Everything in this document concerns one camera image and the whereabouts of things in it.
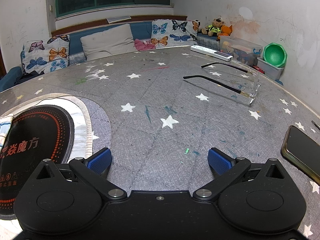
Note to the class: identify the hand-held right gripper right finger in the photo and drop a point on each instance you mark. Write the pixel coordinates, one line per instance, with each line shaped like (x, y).
(220, 161)

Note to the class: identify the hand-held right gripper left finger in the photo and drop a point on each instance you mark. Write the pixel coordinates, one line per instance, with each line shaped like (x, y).
(101, 160)

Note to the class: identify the light blue striped cloth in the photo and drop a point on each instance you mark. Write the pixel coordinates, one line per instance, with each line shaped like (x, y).
(5, 130)

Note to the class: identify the dark navy folded clothes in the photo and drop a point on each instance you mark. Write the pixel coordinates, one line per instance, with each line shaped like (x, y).
(28, 77)

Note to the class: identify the black round induction cooker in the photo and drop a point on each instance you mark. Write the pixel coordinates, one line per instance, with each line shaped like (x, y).
(37, 150)

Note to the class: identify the clear eyeglasses with black arms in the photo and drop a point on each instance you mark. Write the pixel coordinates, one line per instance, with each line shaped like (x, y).
(246, 90)

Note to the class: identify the grey star-print tablecloth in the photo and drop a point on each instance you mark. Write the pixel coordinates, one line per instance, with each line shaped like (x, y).
(155, 105)

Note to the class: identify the black smartphone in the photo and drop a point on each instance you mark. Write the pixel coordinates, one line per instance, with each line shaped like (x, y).
(303, 148)

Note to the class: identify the red toy car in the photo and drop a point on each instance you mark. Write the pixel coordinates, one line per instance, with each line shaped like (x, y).
(258, 69)

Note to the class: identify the thin metal tweezers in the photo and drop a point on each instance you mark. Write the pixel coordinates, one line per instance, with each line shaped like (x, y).
(316, 125)

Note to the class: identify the white plastic bin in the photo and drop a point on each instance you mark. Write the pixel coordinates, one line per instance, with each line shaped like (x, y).
(271, 71)

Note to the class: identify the white remote control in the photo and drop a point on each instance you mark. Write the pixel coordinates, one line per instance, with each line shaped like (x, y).
(211, 51)

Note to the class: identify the clear plastic toy box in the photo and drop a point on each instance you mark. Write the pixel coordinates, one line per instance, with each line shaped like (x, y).
(240, 50)

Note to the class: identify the plain grey pillow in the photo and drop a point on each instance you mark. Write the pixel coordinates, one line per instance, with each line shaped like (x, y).
(107, 41)

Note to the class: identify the green plastic bowl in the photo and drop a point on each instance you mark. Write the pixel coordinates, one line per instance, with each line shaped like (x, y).
(274, 55)

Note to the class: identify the butterfly print pillow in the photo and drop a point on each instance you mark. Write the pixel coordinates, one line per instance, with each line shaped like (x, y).
(47, 52)
(172, 32)

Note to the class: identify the pink cloth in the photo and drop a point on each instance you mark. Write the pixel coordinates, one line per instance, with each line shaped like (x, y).
(143, 45)

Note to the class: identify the orange plush toy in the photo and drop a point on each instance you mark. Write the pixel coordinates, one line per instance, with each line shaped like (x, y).
(226, 31)

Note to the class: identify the blue sofa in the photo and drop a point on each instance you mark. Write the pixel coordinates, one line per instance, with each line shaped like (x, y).
(142, 28)

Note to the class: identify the black and white plush ball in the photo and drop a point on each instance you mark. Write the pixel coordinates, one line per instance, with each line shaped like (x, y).
(197, 25)

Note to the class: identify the white paper on windowsill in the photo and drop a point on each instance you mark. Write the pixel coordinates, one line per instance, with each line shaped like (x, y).
(118, 19)

